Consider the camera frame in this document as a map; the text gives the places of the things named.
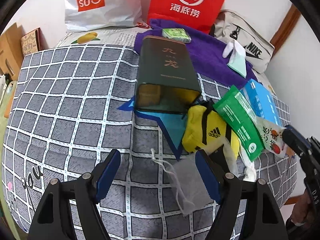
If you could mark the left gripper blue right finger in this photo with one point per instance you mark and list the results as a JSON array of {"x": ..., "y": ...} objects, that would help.
[{"x": 207, "y": 175}]

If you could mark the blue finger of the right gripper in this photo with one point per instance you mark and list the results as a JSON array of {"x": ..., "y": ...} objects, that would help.
[{"x": 295, "y": 141}]

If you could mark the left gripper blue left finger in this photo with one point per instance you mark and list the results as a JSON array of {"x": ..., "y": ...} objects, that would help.
[{"x": 107, "y": 172}]

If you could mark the grey mesh drawstring bag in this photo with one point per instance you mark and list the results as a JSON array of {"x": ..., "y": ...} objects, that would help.
[{"x": 185, "y": 180}]

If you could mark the white fruit print packet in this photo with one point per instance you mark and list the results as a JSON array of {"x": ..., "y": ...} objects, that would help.
[{"x": 271, "y": 135}]

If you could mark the yellow Adidas pouch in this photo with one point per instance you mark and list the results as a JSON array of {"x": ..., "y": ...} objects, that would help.
[{"x": 204, "y": 125}]

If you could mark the green wet wipes pack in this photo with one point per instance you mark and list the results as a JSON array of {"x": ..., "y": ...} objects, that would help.
[{"x": 236, "y": 111}]

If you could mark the white and mint sock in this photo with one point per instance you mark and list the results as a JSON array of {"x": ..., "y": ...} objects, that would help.
[{"x": 237, "y": 57}]

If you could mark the person's right hand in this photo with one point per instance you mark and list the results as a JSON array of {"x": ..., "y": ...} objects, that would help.
[{"x": 300, "y": 209}]

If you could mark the blue tissue box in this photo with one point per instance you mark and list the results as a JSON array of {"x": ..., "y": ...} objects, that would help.
[{"x": 261, "y": 101}]

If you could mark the dark green tea tin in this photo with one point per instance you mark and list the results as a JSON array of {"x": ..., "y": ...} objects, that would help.
[{"x": 166, "y": 79}]

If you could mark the purple fleece towel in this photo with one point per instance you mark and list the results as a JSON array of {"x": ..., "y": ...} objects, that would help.
[{"x": 205, "y": 53}]

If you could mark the beige Nike backpack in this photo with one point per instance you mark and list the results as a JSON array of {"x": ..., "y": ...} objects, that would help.
[{"x": 231, "y": 26}]

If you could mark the green tissue pack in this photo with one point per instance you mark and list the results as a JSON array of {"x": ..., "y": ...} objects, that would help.
[{"x": 177, "y": 34}]

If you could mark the white fruit print mattress cover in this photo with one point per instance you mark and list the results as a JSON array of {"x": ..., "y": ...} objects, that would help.
[{"x": 109, "y": 35}]

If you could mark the small wooden plaque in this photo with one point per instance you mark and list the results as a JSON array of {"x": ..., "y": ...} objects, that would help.
[{"x": 31, "y": 42}]

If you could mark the red Haidilao paper bag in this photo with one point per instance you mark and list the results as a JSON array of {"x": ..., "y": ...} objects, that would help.
[{"x": 197, "y": 14}]

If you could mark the white Miniso plastic bag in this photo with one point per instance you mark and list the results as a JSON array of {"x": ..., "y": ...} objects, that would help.
[{"x": 86, "y": 15}]

